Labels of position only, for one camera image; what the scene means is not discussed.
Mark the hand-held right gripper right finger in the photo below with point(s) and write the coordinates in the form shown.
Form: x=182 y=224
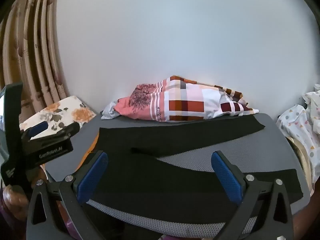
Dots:
x=225 y=177

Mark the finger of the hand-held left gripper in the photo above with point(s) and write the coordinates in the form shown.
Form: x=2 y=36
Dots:
x=65 y=130
x=37 y=128

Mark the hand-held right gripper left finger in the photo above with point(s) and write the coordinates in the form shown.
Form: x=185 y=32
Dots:
x=92 y=175

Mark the black pants with orange lining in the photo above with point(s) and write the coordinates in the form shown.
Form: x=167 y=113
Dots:
x=150 y=180

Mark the person's left hand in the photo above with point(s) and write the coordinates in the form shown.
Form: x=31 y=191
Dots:
x=15 y=201

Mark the white floral cushion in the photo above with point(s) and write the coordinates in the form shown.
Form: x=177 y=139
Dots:
x=75 y=110

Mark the grey mesh mat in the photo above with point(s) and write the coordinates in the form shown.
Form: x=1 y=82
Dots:
x=190 y=158

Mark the light striped cloth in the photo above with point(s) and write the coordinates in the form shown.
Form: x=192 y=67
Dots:
x=108 y=111

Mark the beige patterned curtain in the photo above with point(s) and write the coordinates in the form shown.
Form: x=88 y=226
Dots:
x=32 y=55

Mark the tan straw object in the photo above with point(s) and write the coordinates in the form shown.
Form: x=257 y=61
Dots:
x=303 y=160

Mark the pink plaid folded blanket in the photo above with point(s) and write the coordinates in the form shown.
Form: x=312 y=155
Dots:
x=190 y=100

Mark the white cloth with coloured dots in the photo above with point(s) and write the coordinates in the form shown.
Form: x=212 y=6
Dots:
x=297 y=125

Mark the white patterned cloth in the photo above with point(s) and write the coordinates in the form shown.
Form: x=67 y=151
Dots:
x=312 y=100

